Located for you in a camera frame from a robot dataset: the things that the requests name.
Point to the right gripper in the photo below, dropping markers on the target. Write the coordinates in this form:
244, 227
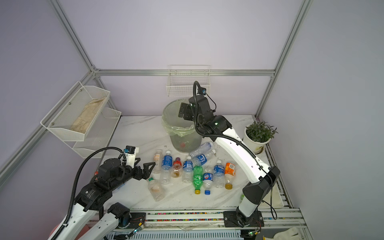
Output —
186, 109

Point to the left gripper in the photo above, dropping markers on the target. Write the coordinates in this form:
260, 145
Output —
146, 173

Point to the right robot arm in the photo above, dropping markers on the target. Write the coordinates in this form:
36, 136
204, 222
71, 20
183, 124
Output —
261, 176

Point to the grey bin with green liner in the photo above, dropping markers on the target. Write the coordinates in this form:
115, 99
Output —
182, 133

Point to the clear bottle near bin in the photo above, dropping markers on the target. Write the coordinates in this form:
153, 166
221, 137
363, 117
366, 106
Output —
201, 149

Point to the beige label small bottle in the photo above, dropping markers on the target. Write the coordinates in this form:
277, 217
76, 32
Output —
158, 157

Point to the blue label bottle left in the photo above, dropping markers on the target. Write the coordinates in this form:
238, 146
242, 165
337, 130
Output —
166, 166

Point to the red cap small bottle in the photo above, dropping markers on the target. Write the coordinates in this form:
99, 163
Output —
176, 168

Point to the blue label bottle centre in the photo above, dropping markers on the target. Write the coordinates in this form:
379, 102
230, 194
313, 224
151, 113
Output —
188, 169

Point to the blue label water bottle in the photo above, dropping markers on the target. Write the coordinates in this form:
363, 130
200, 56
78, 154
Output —
202, 159

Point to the green soda bottle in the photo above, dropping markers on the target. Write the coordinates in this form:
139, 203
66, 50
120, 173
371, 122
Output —
197, 179

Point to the pepsi bottle blue cap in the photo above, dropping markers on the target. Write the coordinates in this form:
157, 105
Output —
208, 180

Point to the blue label bottle right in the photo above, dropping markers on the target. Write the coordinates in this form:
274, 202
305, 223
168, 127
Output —
219, 174

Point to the orange label yellow cap bottle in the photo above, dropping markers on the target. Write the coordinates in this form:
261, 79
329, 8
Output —
230, 171

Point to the potted green plant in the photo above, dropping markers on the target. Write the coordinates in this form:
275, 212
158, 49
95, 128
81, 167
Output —
258, 134

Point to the beige cloth in shelf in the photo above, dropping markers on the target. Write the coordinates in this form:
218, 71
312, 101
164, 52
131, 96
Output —
84, 120

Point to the white two-tier mesh shelf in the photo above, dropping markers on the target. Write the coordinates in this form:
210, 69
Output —
59, 120

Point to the lime label bottle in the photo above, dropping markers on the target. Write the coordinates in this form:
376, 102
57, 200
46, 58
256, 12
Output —
241, 196

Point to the white green work glove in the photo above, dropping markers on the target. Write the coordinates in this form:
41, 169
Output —
277, 201

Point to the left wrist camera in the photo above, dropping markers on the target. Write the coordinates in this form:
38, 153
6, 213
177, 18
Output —
130, 153

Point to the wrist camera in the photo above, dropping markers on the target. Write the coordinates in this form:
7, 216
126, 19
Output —
130, 153
202, 91

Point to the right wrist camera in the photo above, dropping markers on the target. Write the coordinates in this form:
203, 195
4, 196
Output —
202, 91

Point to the white wire wall basket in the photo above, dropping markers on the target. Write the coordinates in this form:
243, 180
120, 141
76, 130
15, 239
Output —
181, 79

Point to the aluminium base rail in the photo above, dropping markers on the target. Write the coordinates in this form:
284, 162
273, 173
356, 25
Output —
219, 225

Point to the white glove at rail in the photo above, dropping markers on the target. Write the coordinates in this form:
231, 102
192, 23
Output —
290, 234

